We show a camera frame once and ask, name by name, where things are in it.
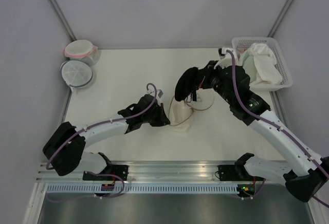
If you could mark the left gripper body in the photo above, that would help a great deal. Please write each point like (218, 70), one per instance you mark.
(152, 117)

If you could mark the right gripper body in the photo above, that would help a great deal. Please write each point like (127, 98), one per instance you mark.
(212, 74)

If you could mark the beige mesh laundry bag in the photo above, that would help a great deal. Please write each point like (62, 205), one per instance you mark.
(180, 113)

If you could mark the black lace bra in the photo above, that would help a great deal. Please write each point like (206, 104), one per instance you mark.
(188, 84)

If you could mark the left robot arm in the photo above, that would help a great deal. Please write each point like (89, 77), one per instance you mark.
(65, 150)

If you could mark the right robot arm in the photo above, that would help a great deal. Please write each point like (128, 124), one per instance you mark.
(304, 172)

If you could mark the blue trimmed mesh laundry bag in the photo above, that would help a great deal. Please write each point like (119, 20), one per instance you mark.
(76, 74)

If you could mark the pink trimmed mesh laundry bag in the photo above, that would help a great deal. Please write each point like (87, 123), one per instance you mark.
(84, 51)

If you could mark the mint green cloth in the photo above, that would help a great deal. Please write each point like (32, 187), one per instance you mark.
(249, 66)

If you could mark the white plastic basket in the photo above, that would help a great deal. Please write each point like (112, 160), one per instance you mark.
(242, 43)

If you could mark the white cloth in basket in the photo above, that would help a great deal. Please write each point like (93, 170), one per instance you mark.
(265, 63)

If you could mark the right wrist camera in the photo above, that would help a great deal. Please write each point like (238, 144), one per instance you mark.
(226, 58)

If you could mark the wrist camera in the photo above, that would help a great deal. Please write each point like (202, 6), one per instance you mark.
(226, 58)
(158, 92)

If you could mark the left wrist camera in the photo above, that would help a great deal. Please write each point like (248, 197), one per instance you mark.
(158, 92)

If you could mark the aluminium mounting rail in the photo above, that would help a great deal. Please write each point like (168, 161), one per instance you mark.
(146, 172)

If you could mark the white slotted cable duct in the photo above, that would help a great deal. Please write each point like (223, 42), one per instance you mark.
(142, 188)

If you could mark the right aluminium frame post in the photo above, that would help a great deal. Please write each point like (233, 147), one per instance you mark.
(280, 18)

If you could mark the aluminium frame post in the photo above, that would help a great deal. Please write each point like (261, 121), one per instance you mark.
(280, 18)
(62, 19)

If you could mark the left aluminium frame post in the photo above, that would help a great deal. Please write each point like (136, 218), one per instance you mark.
(62, 19)

